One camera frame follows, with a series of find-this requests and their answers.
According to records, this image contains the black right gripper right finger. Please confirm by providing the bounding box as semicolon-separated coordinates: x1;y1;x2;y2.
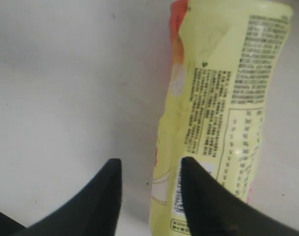
181;157;299;236

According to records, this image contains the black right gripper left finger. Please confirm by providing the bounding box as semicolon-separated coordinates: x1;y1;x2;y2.
0;158;122;236

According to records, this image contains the yellow juice bottle red cap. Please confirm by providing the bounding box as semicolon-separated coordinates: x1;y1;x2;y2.
149;0;294;236

